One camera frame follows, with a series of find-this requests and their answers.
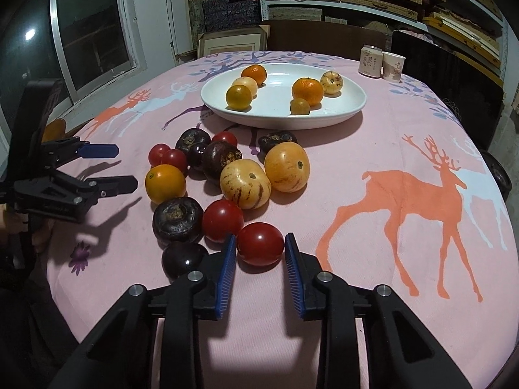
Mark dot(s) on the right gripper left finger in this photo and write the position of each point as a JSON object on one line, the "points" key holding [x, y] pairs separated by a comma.
{"points": [[163, 322]]}

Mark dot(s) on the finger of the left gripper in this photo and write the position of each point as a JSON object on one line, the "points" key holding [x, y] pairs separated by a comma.
{"points": [[66, 198], [63, 151]]}

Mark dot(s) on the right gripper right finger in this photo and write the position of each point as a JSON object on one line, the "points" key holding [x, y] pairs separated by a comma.
{"points": [[401, 351]]}

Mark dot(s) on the orange yellow tomato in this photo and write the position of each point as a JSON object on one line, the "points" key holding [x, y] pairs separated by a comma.
{"points": [[165, 182]]}

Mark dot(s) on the red cherry tomato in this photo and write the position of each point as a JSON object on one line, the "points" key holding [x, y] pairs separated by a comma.
{"points": [[225, 136], [175, 158], [222, 218], [260, 244], [156, 154]]}

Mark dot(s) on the dark purple plum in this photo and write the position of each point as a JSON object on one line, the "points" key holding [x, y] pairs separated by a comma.
{"points": [[180, 258], [195, 155]]}

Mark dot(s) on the pale striped pepino melon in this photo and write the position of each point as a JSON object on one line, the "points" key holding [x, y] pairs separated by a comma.
{"points": [[246, 184]]}

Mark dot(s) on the yellow orange fruit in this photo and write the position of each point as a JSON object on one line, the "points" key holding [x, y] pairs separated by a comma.
{"points": [[238, 98]]}

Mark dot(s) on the orange striped pepino melon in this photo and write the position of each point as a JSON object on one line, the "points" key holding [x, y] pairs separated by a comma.
{"points": [[288, 167]]}

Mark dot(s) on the small yellow fruit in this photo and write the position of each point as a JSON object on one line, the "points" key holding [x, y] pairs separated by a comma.
{"points": [[299, 107]]}

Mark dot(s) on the large orange mandarin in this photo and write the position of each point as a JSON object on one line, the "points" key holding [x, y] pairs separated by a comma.
{"points": [[309, 89]]}

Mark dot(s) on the small speckled yellow melon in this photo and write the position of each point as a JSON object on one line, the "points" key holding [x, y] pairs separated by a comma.
{"points": [[332, 83]]}

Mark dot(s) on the dark purple mangosteen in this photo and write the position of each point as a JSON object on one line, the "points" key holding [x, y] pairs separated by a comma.
{"points": [[191, 137], [217, 155], [267, 142], [178, 220]]}

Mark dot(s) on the pale yellow round fruit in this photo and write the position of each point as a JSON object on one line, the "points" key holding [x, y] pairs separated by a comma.
{"points": [[249, 83]]}

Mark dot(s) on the sliding glass window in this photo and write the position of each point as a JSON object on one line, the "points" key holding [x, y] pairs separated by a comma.
{"points": [[81, 42]]}

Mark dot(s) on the cardboard box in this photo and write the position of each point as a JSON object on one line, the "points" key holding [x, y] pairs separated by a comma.
{"points": [[251, 38]]}

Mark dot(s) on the black chair back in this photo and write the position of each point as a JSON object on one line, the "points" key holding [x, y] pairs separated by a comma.
{"points": [[474, 99]]}

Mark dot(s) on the paper cup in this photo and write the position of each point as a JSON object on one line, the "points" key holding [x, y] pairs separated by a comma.
{"points": [[392, 68]]}

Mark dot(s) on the white metal shelf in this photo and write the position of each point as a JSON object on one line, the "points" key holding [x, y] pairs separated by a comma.
{"points": [[473, 28]]}

